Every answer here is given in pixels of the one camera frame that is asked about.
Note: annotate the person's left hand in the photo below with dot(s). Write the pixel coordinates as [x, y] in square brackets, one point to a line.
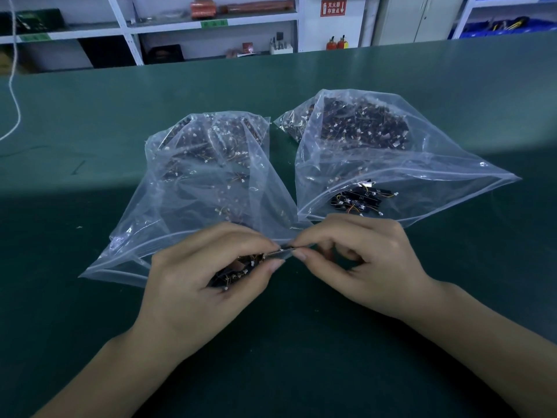
[182, 295]

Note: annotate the person's right hand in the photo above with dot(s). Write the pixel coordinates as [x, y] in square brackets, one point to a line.
[383, 274]

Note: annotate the person's left thumb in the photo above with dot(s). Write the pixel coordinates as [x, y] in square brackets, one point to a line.
[265, 278]

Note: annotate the person's right thumb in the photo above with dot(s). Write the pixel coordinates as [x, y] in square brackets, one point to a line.
[322, 269]

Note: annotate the person's left forearm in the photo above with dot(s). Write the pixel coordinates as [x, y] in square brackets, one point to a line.
[113, 378]

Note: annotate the person's right forearm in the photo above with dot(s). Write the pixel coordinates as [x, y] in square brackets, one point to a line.
[491, 343]

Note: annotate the clear plastic zip bag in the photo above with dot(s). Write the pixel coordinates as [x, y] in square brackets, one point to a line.
[435, 178]
[182, 213]

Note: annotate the red fire extinguisher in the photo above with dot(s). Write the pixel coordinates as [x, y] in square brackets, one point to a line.
[342, 42]
[331, 44]

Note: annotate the white tool holder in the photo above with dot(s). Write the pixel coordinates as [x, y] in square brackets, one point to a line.
[281, 47]

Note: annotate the small red box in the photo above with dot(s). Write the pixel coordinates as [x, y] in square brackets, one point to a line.
[247, 47]

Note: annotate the black box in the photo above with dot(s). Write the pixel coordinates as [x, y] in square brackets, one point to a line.
[164, 54]

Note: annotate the green shelf label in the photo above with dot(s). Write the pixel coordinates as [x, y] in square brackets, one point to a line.
[35, 37]
[214, 23]

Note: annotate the grey metal cabinet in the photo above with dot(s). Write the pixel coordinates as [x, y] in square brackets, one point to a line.
[413, 19]

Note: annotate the long orange roll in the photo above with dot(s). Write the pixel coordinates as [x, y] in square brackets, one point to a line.
[261, 6]

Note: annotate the large black case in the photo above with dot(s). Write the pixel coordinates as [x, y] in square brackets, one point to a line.
[106, 52]

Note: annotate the short orange roll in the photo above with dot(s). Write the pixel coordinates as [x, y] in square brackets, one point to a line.
[203, 8]

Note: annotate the row of blue bins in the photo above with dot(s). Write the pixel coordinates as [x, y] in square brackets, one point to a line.
[478, 29]

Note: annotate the white metal shelving unit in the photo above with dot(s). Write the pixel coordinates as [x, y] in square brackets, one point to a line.
[126, 26]

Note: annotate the white storage rack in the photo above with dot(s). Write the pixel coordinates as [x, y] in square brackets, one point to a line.
[465, 12]

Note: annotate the brown cardboard box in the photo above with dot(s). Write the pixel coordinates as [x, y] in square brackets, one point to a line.
[6, 63]

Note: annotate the dark green crate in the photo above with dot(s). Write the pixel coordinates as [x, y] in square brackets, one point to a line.
[35, 21]

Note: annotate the red wall sign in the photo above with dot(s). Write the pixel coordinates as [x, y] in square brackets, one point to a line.
[333, 7]

